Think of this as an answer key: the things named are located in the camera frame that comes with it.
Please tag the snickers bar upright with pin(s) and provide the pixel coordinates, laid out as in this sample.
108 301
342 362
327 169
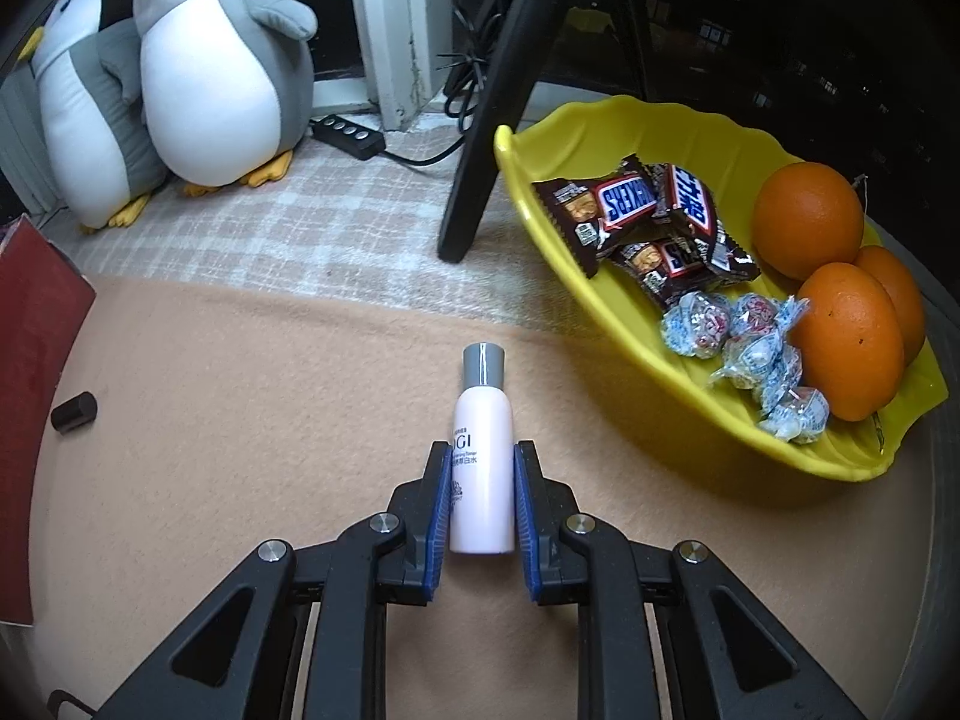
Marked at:
687 207

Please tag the orange fruit rear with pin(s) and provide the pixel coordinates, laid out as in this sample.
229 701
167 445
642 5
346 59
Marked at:
806 215

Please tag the black cylinder tube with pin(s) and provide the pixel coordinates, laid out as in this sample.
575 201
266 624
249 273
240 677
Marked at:
74 413

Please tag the wrapped candies pile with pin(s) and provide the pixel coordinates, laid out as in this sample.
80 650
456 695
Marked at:
749 336

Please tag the snickers bar lower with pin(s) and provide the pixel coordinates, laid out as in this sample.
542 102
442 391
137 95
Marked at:
665 269

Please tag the orange fruit front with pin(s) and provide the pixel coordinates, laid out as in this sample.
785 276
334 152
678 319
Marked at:
850 341

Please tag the orange fruit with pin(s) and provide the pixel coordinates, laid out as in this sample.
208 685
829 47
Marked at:
903 291
850 341
806 215

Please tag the orange fruit right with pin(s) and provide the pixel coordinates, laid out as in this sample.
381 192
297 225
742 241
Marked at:
903 291

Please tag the red cardboard box white inside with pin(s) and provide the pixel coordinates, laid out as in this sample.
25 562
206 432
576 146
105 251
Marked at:
44 302

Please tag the black ring light stand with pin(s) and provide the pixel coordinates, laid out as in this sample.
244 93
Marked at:
525 41

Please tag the snickers bar blue label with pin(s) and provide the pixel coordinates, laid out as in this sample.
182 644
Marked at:
595 214

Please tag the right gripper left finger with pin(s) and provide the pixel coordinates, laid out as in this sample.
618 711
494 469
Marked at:
411 571

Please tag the large plush penguin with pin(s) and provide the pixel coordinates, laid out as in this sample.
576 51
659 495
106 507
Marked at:
103 162

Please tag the white lotion bottle grey cap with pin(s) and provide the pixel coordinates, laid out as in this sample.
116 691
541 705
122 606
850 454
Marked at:
482 498

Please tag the small plush penguin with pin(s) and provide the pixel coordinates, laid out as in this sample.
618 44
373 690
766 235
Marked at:
227 87

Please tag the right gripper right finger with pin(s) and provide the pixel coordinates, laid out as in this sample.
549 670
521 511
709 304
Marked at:
552 570

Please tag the black inline switch box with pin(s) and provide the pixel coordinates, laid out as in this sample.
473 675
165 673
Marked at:
353 139

